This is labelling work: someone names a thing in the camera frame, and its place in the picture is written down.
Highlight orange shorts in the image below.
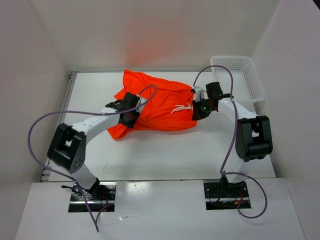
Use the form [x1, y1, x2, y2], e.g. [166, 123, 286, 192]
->
[107, 69, 198, 141]

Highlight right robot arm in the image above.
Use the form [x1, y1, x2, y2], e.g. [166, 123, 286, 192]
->
[191, 82, 273, 197]

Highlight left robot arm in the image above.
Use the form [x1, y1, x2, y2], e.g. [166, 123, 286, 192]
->
[47, 92, 147, 200]

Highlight white plastic basket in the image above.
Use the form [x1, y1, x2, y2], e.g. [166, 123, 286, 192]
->
[210, 55, 266, 104]

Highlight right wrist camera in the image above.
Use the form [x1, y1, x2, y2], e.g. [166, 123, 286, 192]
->
[191, 86, 206, 102]

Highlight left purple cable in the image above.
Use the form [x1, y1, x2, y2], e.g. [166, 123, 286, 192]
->
[27, 84, 158, 233]

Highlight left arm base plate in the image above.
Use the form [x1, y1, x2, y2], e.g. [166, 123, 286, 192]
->
[62, 182, 117, 213]

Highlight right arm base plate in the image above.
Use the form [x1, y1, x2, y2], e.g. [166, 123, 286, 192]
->
[203, 177, 251, 211]

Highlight aluminium table edge rail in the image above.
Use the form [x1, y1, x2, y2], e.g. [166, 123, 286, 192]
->
[41, 71, 78, 181]

